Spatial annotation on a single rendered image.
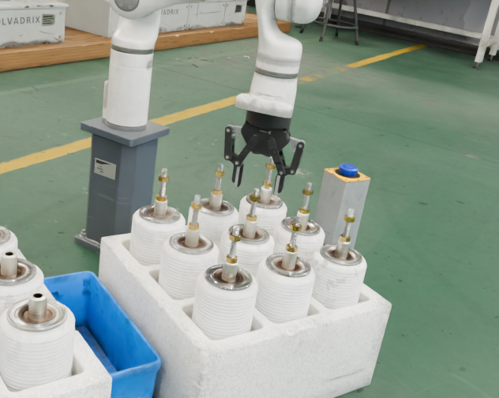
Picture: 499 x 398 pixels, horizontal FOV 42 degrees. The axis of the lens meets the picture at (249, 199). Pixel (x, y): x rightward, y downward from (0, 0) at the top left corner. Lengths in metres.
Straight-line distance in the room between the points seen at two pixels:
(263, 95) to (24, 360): 0.52
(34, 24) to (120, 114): 1.89
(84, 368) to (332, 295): 0.45
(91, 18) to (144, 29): 2.33
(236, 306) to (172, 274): 0.15
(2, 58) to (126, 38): 1.73
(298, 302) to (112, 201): 0.59
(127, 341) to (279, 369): 0.26
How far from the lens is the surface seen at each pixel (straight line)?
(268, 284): 1.07
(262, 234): 1.18
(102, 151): 1.50
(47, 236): 1.65
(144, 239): 1.18
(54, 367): 0.91
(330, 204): 1.38
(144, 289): 1.12
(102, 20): 3.75
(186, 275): 1.09
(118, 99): 1.47
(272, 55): 1.04
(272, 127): 1.07
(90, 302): 1.29
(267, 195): 1.31
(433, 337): 1.51
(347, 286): 1.15
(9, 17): 3.22
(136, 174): 1.50
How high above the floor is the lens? 0.76
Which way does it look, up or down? 22 degrees down
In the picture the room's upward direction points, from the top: 9 degrees clockwise
